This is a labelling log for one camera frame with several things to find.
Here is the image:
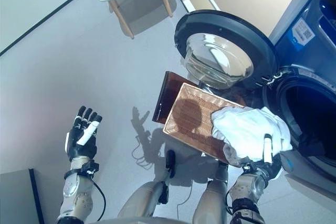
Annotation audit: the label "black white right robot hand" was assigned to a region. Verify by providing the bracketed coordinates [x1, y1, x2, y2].
[245, 133, 284, 180]

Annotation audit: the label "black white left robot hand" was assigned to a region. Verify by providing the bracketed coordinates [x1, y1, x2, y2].
[65, 105, 103, 162]

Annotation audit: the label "white garment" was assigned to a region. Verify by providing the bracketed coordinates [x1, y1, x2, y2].
[211, 105, 293, 166]

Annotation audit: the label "dark grey washing machine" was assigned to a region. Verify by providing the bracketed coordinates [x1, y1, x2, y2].
[261, 0, 336, 198]

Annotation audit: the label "round glass washing machine door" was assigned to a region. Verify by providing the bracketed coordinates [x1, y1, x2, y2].
[173, 10, 278, 90]

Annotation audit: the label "round blue white sticker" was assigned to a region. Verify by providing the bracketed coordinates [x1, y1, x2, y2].
[280, 153, 295, 173]

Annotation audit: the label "silver right robot leg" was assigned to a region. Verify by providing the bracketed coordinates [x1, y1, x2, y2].
[193, 161, 229, 224]

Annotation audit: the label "silver robot leg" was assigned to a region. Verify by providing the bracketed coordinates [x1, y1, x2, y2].
[117, 150, 176, 219]
[193, 161, 229, 224]

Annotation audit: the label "silver left robot leg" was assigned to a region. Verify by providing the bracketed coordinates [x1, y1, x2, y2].
[117, 150, 176, 219]

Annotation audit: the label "rectangular wicker laundry basket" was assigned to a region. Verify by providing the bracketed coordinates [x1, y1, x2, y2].
[162, 82, 246, 168]

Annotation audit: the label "dark brown wooden box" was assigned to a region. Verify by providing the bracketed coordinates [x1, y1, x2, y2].
[151, 71, 197, 125]

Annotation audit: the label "grey robot torso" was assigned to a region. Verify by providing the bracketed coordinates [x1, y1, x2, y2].
[91, 216, 200, 224]

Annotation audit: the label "blue label sticker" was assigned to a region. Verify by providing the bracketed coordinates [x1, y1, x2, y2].
[286, 15, 316, 45]

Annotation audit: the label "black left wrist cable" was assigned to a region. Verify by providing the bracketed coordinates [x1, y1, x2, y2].
[86, 179, 106, 222]

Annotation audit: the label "thin grey floor cable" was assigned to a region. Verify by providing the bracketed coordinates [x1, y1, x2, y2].
[176, 182, 194, 219]

